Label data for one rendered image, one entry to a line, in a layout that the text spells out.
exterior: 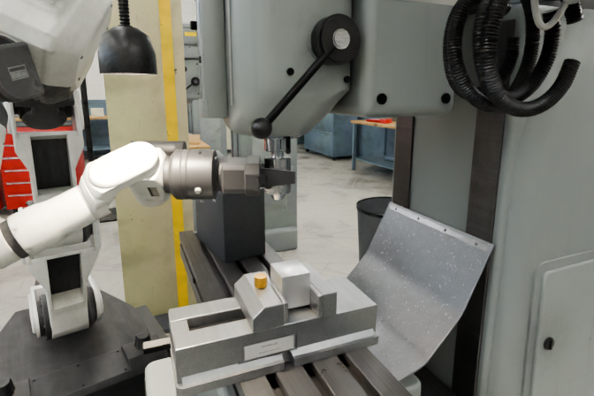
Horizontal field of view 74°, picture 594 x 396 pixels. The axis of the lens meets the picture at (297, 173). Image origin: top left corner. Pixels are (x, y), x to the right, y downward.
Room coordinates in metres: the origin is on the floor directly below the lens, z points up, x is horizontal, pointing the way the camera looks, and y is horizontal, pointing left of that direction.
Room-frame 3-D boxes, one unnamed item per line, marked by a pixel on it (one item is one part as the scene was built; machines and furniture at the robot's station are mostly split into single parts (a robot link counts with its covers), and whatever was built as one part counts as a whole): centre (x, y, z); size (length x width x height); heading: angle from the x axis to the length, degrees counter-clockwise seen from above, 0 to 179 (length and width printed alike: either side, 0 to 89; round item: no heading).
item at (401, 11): (0.77, -0.15, 1.47); 0.24 x 0.19 x 0.26; 23
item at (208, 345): (0.63, 0.04, 1.00); 0.35 x 0.15 x 0.11; 112
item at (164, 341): (0.56, 0.22, 0.99); 0.04 x 0.02 x 0.02; 112
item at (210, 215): (1.08, 0.20, 1.04); 0.22 x 0.12 x 0.20; 33
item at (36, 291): (1.22, 0.78, 0.68); 0.21 x 0.20 x 0.13; 36
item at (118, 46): (0.55, 0.23, 1.44); 0.07 x 0.07 x 0.06
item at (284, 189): (0.69, 0.03, 1.23); 0.05 x 0.05 x 0.06
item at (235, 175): (0.69, 0.13, 1.24); 0.13 x 0.12 x 0.10; 4
